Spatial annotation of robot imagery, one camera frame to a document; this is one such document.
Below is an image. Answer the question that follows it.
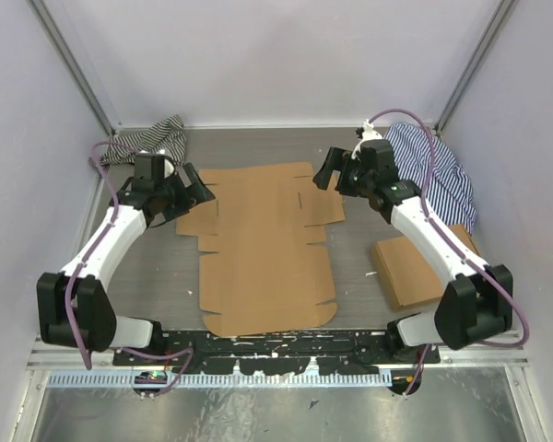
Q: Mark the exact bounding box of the light blue slotted cable duct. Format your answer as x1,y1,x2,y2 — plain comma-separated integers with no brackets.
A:
46,370,392,390

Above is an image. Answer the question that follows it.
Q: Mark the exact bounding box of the blue white striped cloth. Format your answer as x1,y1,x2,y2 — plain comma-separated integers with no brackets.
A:
384,122,477,232

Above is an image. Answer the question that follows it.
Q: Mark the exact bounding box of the aluminium front rail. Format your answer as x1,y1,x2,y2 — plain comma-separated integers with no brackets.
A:
26,329,530,369

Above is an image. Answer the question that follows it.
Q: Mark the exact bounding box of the folded brown cardboard box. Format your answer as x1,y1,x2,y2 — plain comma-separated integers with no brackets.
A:
371,223,481,312

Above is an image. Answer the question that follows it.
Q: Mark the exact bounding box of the right aluminium frame post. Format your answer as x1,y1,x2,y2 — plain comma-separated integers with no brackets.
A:
433,0,518,137

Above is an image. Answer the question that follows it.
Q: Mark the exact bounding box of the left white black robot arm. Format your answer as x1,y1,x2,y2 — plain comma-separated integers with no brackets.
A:
36,153,215,366

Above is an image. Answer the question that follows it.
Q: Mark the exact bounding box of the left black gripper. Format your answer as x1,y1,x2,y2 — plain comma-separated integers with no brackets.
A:
157,163,215,222

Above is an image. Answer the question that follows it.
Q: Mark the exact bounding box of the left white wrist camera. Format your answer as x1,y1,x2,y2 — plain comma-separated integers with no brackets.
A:
139,149,176,179

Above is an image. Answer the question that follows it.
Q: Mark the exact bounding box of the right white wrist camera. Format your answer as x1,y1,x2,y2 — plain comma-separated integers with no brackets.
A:
351,120,382,159

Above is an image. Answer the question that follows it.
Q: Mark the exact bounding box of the brown cardboard box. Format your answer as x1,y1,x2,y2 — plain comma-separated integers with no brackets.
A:
371,223,481,312
176,162,345,337

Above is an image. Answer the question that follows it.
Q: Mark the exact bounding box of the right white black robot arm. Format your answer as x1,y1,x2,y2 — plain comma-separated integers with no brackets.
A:
312,139,513,364

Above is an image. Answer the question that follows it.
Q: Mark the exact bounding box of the left aluminium frame post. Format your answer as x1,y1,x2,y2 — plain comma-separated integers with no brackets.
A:
27,0,116,135

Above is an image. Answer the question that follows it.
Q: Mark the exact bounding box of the aluminium frame post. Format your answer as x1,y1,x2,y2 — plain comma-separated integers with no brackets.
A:
433,0,518,137
27,0,116,135

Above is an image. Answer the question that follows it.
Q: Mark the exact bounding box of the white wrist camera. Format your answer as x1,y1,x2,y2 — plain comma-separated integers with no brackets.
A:
351,120,382,159
139,149,176,179

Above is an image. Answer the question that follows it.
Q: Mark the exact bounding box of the black white striped cloth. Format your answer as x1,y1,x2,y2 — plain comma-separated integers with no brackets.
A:
99,115,186,169

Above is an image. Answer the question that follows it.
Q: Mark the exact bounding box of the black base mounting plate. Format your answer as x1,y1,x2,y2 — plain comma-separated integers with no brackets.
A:
112,328,441,377

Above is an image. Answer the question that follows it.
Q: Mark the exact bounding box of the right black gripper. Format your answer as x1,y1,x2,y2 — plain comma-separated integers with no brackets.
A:
314,145,374,198

